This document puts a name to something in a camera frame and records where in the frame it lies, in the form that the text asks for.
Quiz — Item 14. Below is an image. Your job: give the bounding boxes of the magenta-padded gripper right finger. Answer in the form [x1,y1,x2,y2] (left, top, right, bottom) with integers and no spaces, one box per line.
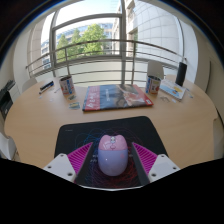
[130,142,181,186]

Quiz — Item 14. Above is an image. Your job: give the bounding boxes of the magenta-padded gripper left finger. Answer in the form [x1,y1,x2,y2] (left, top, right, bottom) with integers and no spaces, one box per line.
[43,141,94,184]

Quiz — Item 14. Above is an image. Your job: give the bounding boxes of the pink and lilac computer mouse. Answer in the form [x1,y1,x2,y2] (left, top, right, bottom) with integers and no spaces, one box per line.
[97,134,129,177]

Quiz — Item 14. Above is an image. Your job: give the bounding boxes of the black mouse pad red-blue print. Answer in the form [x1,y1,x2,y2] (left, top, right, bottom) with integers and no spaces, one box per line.
[53,115,169,189]

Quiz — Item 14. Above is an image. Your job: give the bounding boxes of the white chair wooden legs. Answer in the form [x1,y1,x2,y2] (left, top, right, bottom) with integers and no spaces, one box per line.
[0,132,18,161]

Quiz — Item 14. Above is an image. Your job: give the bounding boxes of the white illustrated booklet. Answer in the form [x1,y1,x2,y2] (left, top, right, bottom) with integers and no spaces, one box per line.
[159,78,187,101]

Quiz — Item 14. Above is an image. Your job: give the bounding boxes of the printed cup with blue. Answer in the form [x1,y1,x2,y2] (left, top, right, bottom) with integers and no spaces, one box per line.
[58,75,76,96]

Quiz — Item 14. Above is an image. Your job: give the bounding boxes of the printed cup with red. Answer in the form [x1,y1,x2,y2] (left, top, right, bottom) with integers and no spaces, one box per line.
[145,75,162,95]

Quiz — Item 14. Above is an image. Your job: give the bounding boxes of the black stapler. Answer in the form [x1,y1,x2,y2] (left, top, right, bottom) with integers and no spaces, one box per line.
[39,80,55,92]

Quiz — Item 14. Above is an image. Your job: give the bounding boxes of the colourful magazine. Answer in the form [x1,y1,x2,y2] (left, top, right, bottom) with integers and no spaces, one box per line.
[82,83,155,112]

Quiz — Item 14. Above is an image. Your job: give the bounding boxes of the black cylinder speaker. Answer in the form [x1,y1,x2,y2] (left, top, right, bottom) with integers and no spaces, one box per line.
[175,61,188,87]

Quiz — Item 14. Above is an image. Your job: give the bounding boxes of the metal balcony railing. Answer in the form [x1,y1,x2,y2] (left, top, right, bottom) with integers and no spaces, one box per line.
[25,39,188,84]

